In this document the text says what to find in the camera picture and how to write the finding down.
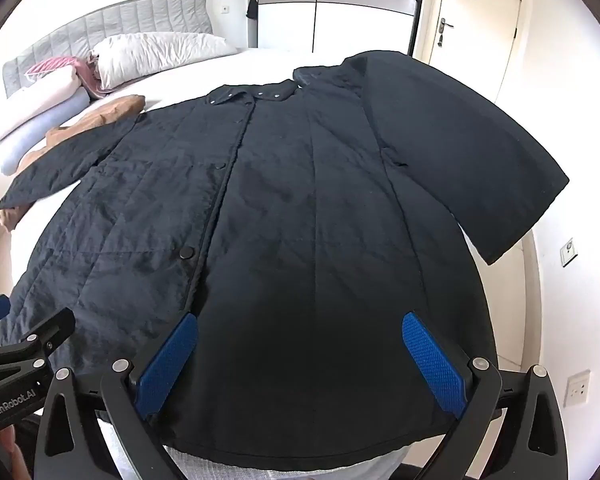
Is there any pink striped folded cloth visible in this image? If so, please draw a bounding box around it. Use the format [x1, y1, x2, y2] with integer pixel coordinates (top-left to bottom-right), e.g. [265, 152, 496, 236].
[24, 56, 81, 83]

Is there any white and grey wardrobe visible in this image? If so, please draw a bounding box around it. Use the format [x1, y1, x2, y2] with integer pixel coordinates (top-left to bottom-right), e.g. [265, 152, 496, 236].
[256, 0, 422, 55]

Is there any cream door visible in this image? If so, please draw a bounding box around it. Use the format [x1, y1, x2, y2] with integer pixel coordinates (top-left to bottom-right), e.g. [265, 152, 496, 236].
[414, 0, 525, 107]

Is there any dark navy quilted coat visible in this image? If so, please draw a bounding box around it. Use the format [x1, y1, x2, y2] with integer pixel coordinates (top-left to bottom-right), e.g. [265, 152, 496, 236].
[0, 50, 571, 473]

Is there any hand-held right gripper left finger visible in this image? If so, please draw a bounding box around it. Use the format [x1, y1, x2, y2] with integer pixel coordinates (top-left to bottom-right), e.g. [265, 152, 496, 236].
[34, 313, 200, 480]

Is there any light blue folded blanket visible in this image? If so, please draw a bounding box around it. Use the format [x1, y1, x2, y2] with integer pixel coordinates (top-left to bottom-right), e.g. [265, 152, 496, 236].
[0, 91, 92, 177]

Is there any white textured cloth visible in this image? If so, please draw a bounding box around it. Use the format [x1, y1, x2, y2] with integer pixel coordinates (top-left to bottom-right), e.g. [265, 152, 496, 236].
[92, 407, 413, 480]

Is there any mauve crumpled cloth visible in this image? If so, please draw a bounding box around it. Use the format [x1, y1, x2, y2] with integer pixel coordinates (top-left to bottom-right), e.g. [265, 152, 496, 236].
[72, 55, 131, 101]

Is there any white pillow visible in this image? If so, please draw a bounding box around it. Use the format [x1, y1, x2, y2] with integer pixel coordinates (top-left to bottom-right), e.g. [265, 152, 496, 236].
[90, 31, 239, 90]

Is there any white wall switch plate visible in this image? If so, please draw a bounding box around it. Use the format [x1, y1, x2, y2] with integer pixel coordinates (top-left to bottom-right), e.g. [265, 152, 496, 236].
[559, 238, 582, 268]

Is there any grey quilted headboard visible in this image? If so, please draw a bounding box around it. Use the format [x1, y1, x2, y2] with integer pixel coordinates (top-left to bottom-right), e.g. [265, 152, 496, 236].
[2, 0, 216, 98]

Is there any person's left hand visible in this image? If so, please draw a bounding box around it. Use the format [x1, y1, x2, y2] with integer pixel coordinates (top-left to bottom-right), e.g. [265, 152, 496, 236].
[0, 422, 23, 480]

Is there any pale pink folded blanket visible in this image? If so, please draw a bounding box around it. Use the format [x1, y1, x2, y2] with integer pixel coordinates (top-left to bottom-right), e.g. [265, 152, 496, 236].
[0, 74, 92, 146]

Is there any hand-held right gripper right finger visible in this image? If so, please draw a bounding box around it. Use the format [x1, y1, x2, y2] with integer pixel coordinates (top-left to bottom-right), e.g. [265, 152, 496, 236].
[401, 311, 572, 480]

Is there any brown garment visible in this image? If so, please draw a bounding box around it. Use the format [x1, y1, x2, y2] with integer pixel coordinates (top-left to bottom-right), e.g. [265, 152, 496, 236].
[0, 94, 147, 233]

